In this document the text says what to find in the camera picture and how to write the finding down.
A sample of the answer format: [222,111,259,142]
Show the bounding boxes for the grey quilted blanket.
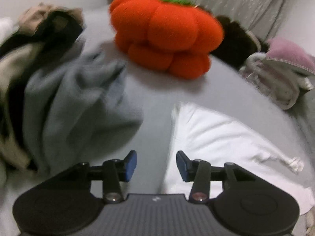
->
[288,84,315,153]

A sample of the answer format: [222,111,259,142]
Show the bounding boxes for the white pants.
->
[161,102,315,217]

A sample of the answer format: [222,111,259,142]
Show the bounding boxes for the grey garment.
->
[23,52,144,175]

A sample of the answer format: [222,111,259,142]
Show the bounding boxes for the dark brown garment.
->
[212,16,270,70]

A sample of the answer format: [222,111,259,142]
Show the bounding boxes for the purple pillow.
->
[267,37,315,75]

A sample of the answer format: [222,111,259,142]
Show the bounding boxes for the cream garment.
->
[0,42,47,185]

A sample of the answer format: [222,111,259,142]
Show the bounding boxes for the beige garment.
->
[18,4,84,36]

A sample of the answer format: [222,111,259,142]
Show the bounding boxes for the orange pumpkin plush pillow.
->
[109,0,225,80]

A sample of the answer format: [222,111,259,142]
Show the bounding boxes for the folded grey pink quilt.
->
[240,53,314,110]

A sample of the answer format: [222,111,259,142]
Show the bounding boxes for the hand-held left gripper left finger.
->
[52,150,137,204]

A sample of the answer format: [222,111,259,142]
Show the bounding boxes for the white cloth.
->
[0,17,16,45]

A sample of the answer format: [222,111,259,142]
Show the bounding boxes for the pile of beige black clothes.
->
[0,12,83,138]

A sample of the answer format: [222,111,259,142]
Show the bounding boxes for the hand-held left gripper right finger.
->
[176,150,261,205]

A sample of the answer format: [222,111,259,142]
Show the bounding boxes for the grey star-patterned pillow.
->
[138,0,306,41]

